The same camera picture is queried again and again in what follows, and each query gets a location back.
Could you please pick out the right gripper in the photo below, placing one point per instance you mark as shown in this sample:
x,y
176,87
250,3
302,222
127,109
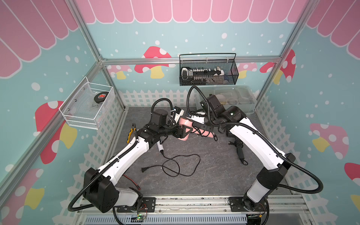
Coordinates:
x,y
203,126

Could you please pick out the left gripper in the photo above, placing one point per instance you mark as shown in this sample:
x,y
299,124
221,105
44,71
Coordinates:
x,y
182,134

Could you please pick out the black magenta hair dryer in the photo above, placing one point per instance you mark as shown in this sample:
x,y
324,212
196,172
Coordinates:
x,y
239,145

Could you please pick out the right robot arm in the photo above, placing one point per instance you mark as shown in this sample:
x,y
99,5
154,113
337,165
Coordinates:
x,y
275,162

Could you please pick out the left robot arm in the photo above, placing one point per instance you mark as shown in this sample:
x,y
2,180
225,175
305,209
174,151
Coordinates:
x,y
99,185

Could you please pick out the green clear-lid storage box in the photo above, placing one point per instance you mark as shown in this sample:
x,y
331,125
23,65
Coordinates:
x,y
240,96

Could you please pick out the black red tape measure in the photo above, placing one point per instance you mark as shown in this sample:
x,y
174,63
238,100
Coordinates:
x,y
101,97

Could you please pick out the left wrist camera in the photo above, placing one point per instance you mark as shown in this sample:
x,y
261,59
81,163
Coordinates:
x,y
177,113

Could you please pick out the yellow handled pliers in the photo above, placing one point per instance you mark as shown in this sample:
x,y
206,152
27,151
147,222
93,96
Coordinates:
x,y
133,131

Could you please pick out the black wire mesh basket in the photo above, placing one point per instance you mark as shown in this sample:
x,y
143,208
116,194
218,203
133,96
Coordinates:
x,y
223,61

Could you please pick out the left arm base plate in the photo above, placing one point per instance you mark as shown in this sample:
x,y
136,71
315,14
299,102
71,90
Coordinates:
x,y
147,205

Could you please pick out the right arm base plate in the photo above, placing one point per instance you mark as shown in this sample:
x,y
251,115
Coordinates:
x,y
241,204

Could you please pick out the white wire mesh basket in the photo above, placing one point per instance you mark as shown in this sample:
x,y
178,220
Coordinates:
x,y
80,109

